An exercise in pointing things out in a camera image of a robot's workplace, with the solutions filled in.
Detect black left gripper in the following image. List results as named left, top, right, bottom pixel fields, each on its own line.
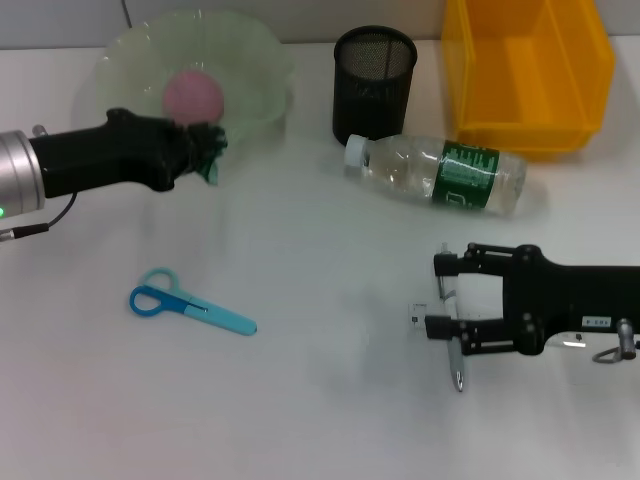
left=27, top=107, right=224, bottom=199

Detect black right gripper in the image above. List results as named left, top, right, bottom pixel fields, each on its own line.
left=424, top=243, right=640, bottom=357

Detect green plastic wrapper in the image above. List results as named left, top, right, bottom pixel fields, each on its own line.
left=192, top=124, right=229, bottom=187

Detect pink peach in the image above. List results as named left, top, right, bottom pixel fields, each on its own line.
left=162, top=70, right=225, bottom=126

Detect clear bottle green label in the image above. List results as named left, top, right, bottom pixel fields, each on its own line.
left=343, top=133, right=529, bottom=217

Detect clear plastic ruler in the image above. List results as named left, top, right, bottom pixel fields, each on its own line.
left=408, top=301, right=587, bottom=350

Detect silver pen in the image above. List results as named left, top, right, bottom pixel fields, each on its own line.
left=437, top=242, right=467, bottom=394

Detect translucent green fruit plate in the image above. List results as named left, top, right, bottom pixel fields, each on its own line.
left=74, top=10, right=296, bottom=169

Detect blue scissors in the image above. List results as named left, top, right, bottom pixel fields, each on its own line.
left=128, top=267, right=259, bottom=337

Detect black mesh pen holder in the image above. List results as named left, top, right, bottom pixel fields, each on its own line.
left=332, top=27, right=418, bottom=147

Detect yellow plastic bin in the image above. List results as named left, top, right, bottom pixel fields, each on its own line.
left=440, top=0, right=616, bottom=164

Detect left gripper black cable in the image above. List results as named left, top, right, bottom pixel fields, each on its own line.
left=0, top=192, right=79, bottom=241

